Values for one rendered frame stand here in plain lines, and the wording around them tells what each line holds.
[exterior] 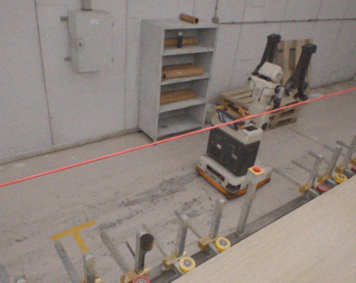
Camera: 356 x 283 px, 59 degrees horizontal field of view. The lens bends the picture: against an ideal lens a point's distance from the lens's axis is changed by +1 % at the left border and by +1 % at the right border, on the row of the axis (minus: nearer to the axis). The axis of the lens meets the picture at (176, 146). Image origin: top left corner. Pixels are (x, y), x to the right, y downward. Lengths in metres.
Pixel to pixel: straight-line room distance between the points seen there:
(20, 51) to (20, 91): 0.42
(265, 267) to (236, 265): 0.15
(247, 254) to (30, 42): 2.91
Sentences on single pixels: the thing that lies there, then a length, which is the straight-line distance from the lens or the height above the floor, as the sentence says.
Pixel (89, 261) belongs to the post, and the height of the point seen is 1.13.
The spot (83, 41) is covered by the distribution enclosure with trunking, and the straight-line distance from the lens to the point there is 3.60.
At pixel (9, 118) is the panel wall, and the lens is 3.90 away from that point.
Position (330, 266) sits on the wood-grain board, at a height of 0.90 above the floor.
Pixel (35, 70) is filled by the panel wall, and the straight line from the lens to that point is 3.77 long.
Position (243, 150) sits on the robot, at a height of 0.62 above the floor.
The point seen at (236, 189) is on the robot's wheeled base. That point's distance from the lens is 3.46.
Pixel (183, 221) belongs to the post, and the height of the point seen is 1.10.
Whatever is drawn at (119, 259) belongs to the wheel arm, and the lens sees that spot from 1.74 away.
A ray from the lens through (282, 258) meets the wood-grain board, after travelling 1.86.
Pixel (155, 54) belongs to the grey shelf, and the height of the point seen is 1.21.
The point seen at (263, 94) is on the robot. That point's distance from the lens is 3.39.
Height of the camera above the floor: 2.20
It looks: 30 degrees down
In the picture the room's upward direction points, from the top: 6 degrees clockwise
